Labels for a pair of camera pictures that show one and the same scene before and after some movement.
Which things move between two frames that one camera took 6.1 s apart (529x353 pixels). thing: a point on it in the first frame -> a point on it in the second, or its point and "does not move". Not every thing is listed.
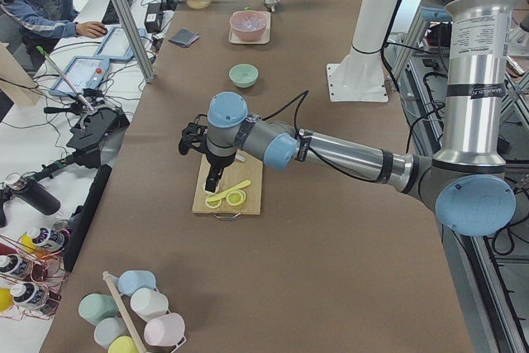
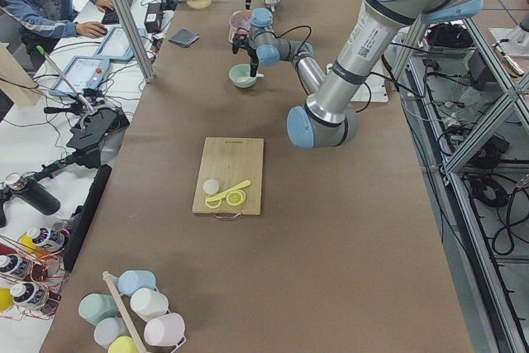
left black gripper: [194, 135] -> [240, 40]
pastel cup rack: [136, 318] does not move
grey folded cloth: [184, 38] does not move
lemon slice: [235, 197] does not move
